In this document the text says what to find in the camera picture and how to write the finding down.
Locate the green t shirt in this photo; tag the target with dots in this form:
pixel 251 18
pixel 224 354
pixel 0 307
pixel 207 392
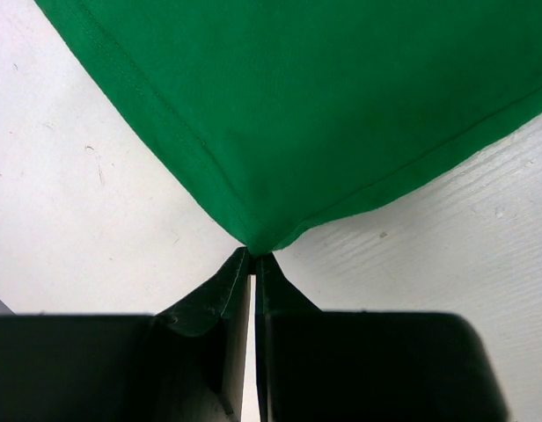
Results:
pixel 280 116

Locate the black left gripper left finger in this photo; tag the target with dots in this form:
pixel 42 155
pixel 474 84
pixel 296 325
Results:
pixel 185 363

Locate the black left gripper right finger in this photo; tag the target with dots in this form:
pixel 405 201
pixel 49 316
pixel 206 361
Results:
pixel 317 365

